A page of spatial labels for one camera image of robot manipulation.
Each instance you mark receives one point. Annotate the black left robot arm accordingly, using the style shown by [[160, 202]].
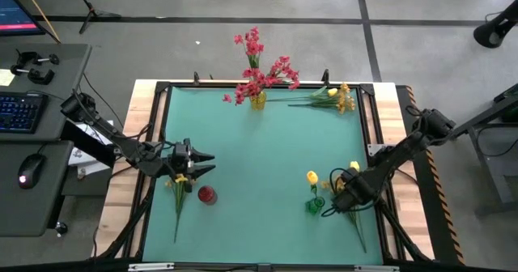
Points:
[[121, 144]]

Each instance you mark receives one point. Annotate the grey desk with mouse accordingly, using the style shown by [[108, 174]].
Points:
[[44, 207]]

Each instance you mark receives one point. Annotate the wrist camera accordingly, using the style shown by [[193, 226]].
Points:
[[180, 154], [351, 179]]

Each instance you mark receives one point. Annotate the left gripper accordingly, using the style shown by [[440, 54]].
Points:
[[188, 172]]

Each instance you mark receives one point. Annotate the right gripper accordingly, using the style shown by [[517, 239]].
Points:
[[362, 193]]

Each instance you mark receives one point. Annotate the small black frame clamp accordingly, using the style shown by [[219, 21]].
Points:
[[325, 77], [196, 79]]

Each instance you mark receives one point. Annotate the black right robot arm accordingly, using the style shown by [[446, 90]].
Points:
[[404, 146]]

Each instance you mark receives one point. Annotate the white paper sheet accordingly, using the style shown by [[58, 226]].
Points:
[[87, 131], [87, 162]]

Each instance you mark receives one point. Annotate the pale yellow sticky note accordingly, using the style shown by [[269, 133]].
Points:
[[6, 77]]

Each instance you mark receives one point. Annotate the green glass vase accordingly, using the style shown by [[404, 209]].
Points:
[[313, 206]]

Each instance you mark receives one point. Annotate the grey desk with keyboard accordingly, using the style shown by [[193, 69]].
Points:
[[69, 73]]

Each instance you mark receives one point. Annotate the black computer monitor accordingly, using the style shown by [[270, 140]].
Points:
[[16, 17]]

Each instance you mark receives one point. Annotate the long wooden stick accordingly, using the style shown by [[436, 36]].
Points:
[[38, 9]]

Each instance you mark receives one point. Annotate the black computer mouse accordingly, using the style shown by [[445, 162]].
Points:
[[30, 171]]

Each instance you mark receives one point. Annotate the black backlit keyboard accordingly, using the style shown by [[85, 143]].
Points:
[[20, 112]]

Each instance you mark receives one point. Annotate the black screw clamp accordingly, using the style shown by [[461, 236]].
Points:
[[40, 77], [28, 57]]

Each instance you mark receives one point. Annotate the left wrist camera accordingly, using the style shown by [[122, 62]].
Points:
[[180, 154]]

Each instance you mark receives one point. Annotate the yellow glass vase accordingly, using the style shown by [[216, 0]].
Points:
[[258, 102]]

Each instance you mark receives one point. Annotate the black round knob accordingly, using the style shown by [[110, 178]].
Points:
[[61, 228]]

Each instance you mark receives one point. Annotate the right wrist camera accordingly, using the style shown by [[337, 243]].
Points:
[[351, 179]]

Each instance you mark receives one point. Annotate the silver metal bar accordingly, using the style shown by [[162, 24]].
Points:
[[376, 269], [149, 267]]

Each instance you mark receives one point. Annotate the yellow artificial flower spray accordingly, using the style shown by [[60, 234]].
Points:
[[181, 179], [338, 186], [345, 100]]

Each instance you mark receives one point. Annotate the black hazard-striped side panel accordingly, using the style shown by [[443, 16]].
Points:
[[425, 223]]

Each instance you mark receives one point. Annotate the black tripod stand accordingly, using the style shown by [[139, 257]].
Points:
[[91, 11]]

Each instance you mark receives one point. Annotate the red glass vase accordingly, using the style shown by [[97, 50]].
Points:
[[207, 194]]

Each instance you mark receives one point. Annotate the black floor stand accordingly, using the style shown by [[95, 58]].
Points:
[[491, 35]]

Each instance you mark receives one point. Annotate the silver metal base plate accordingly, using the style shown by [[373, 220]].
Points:
[[374, 148]]

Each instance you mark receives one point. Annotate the teal table mat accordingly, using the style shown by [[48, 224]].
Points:
[[259, 162]]

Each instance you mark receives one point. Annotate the yellow artificial tulip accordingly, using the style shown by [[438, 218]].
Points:
[[312, 177], [332, 92], [355, 165]]

